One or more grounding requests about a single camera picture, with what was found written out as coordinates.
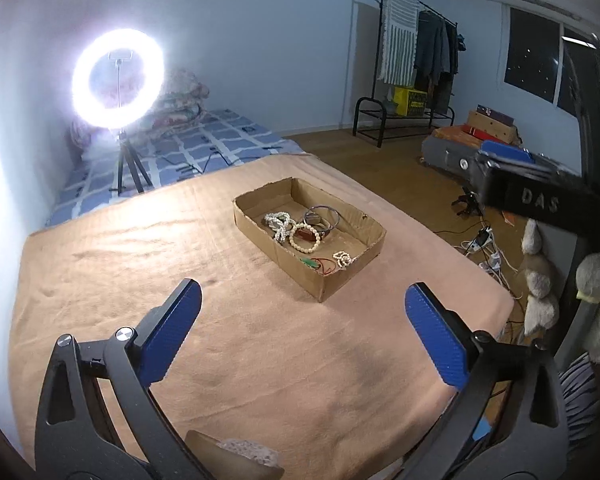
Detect white pearl necklace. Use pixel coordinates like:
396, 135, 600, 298
263, 210, 297, 245

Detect cream beaded bracelet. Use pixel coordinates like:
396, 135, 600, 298
288, 222, 323, 255

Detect brown box on suitcase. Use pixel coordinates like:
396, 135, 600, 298
467, 105, 522, 145

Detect plush toy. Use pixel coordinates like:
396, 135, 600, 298
521, 219, 559, 337

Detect orange covered suitcase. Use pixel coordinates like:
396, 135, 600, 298
419, 126, 524, 179

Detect window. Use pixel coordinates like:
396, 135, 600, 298
504, 8, 588, 116

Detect tan blanket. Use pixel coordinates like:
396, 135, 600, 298
9, 155, 513, 479

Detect cardboard box tray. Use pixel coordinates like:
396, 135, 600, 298
233, 177, 387, 301

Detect dark metal bangle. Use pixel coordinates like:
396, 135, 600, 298
302, 205, 341, 237

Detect yellow box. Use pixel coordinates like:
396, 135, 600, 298
392, 87, 428, 117

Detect black clothes rack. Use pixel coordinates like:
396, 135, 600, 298
351, 0, 466, 148

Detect hanging dark clothes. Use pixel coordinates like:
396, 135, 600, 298
414, 10, 466, 114

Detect black tripod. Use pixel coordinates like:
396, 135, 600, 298
111, 130, 152, 196

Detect blue checkered bedsheet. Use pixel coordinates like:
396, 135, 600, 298
46, 110, 302, 228

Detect white striped towel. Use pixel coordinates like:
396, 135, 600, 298
379, 0, 420, 87

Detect folded floral quilt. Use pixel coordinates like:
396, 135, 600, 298
68, 68, 210, 159

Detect power strip with cables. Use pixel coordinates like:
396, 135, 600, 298
453, 223, 522, 300

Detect black power cable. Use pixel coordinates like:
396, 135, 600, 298
199, 146, 282, 176

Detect ring light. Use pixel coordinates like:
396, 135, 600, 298
71, 28, 166, 130

